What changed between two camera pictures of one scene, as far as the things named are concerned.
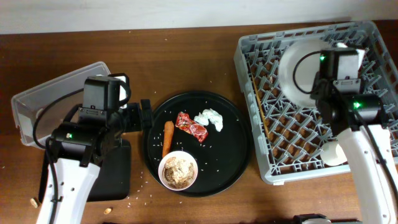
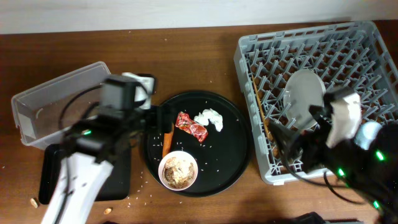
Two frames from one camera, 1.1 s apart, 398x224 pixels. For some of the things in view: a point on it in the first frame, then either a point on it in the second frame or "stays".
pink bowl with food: (178, 170) stays
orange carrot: (168, 137) stays
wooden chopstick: (261, 107) stays
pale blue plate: (306, 71) -> (305, 88)
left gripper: (134, 110) -> (148, 126)
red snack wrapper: (183, 122) stays
